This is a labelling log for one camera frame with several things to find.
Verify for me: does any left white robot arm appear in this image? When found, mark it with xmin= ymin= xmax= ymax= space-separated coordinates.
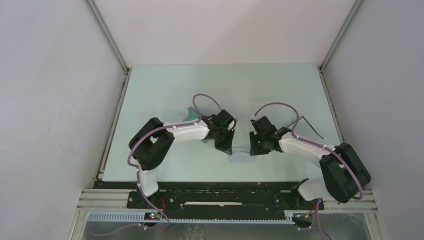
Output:
xmin=127 ymin=109 xmax=237 ymax=208

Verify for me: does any aluminium frame post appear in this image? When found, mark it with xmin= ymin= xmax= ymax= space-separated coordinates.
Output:
xmin=319 ymin=0 xmax=366 ymax=72
xmin=84 ymin=0 xmax=130 ymax=75

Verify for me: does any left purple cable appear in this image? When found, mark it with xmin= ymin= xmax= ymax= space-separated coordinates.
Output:
xmin=86 ymin=93 xmax=223 ymax=238

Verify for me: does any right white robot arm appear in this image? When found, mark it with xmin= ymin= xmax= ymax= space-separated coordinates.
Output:
xmin=249 ymin=116 xmax=372 ymax=209

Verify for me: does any right aluminium frame post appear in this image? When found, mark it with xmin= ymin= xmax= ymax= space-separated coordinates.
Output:
xmin=319 ymin=0 xmax=366 ymax=72

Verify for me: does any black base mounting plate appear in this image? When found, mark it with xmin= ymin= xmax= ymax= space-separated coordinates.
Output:
xmin=126 ymin=181 xmax=324 ymax=220

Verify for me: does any light blue cleaning cloth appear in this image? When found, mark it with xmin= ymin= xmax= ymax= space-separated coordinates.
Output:
xmin=227 ymin=146 xmax=257 ymax=164

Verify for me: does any grey-blue glasses case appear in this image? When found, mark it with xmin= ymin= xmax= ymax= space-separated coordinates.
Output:
xmin=177 ymin=107 xmax=210 ymax=143

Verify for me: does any left aluminium frame post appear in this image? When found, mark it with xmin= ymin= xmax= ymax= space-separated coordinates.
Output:
xmin=84 ymin=0 xmax=130 ymax=75

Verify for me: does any grey slotted cable duct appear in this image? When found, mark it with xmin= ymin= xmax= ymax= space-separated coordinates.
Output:
xmin=86 ymin=211 xmax=305 ymax=225

